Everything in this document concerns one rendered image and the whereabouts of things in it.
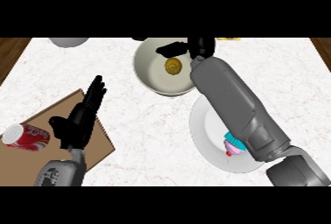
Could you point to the yellow lemon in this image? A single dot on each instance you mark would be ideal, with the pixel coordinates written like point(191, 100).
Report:
point(173, 66)

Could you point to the brown cutting board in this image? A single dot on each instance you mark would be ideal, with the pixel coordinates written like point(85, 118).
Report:
point(52, 145)

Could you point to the white plate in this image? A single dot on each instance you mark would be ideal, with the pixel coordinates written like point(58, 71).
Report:
point(212, 137)

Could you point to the yellow object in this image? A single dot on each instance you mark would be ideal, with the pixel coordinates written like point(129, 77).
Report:
point(228, 38)

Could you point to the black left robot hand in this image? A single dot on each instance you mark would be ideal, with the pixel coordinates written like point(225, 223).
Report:
point(82, 116)

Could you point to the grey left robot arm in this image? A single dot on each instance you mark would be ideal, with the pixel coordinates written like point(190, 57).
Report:
point(64, 170)

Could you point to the grey round bowl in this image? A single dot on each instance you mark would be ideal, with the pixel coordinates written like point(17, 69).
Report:
point(69, 41)

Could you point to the pink and teal cupcake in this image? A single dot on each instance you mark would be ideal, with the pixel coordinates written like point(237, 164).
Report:
point(234, 145)

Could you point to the red soda can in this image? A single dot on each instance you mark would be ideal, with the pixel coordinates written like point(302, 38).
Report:
point(27, 137)

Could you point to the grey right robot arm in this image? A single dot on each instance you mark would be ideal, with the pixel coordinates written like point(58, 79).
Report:
point(246, 116)

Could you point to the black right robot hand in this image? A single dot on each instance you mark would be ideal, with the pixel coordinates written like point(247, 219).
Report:
point(199, 46)

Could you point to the beige bowl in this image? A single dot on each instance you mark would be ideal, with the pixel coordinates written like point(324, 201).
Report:
point(162, 68)

